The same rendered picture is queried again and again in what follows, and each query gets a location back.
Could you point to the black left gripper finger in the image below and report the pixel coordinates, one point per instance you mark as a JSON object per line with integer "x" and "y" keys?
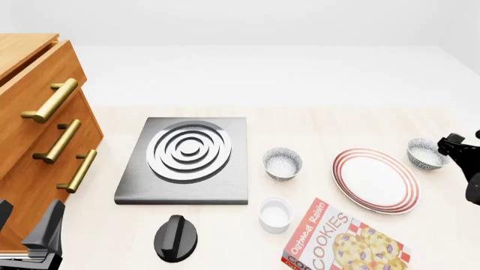
{"x": 5, "y": 213}
{"x": 47, "y": 230}

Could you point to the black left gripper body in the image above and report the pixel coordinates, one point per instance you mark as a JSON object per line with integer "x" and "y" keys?
{"x": 33, "y": 260}

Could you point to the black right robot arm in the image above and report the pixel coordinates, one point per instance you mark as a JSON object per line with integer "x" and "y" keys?
{"x": 467, "y": 168}

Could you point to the flat stove plate with rings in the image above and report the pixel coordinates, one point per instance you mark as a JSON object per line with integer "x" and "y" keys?
{"x": 187, "y": 182}

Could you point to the patterned black and white bowl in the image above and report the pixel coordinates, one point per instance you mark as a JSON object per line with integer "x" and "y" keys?
{"x": 282, "y": 166}
{"x": 423, "y": 154}

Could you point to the white plate with red rings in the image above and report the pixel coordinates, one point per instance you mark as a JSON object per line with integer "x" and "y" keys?
{"x": 375, "y": 180}

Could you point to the wooden drawer with open gap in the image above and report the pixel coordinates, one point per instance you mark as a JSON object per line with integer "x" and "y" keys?
{"x": 26, "y": 92}

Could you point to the round black stove knob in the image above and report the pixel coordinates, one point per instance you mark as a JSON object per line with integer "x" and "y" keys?
{"x": 175, "y": 239}

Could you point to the wooden cabinet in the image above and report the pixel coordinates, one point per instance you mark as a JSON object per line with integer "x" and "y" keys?
{"x": 22, "y": 53}

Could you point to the small white ramekin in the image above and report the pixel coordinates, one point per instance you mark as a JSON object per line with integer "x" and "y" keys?
{"x": 275, "y": 215}

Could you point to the red oatmeal raisin cookies box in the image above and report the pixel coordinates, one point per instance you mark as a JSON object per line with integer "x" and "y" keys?
{"x": 337, "y": 242}

